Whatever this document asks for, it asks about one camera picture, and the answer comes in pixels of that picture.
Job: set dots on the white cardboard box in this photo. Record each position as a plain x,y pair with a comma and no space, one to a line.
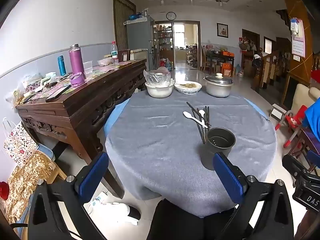
138,55

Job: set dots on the purple flask cap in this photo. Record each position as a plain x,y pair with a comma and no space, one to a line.
77,80

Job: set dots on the white plastic spoon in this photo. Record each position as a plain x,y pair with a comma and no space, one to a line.
187,115
201,114

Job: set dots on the metal pot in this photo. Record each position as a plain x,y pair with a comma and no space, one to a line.
217,90

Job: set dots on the framed wall picture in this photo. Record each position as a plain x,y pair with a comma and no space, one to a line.
222,30

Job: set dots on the carved wooden sideboard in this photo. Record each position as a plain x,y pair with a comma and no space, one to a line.
82,105

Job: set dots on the round wall clock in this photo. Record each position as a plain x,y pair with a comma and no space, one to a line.
171,16

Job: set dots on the purple thermos flask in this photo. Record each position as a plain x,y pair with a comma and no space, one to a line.
77,60

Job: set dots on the white and black shoe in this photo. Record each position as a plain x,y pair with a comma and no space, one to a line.
117,211

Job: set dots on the person's dark trousers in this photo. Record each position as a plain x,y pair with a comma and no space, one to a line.
180,222

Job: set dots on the white step stool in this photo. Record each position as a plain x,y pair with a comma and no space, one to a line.
278,111

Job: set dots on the blue bottle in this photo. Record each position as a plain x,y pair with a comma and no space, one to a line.
61,66

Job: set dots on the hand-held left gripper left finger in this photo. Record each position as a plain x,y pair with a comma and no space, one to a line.
93,178

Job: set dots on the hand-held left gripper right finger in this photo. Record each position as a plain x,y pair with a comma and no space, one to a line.
227,180

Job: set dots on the patterned paper gift bag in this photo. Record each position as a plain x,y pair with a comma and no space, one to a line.
18,143

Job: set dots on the large water jug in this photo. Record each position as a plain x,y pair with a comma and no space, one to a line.
169,65

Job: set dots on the orange box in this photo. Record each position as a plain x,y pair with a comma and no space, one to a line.
227,70

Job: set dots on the dark grey utensil holder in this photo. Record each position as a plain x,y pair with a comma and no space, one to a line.
212,155

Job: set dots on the beige armchair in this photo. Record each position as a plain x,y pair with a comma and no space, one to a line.
303,95

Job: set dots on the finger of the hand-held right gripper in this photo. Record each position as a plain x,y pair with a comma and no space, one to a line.
313,158

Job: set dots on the wall calendar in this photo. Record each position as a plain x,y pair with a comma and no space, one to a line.
298,42

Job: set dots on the gold chair cushion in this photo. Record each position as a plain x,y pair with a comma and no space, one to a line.
27,180

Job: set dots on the blue tablecloth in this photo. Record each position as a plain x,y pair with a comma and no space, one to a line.
115,117

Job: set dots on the grey tablecloth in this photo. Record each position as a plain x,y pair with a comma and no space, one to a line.
155,142

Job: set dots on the white basin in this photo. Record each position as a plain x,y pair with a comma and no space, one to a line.
160,91

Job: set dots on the patterned bowl with food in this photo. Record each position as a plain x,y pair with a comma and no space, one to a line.
187,88

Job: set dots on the red child chair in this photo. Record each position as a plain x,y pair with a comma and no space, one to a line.
295,120

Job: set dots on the red-capped water bottle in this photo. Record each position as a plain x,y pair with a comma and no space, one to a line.
114,53

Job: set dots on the grey refrigerator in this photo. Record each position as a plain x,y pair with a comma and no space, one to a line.
137,35

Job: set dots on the blue cloth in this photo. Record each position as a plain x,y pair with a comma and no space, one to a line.
313,120

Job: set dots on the metal pot lid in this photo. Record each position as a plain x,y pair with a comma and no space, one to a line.
218,79

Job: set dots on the covered small white bowl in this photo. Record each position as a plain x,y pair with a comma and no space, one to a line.
105,61

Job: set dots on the black smartphone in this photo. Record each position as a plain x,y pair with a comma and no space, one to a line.
57,93

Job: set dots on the clear plastic cup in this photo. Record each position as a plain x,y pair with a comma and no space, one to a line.
88,68

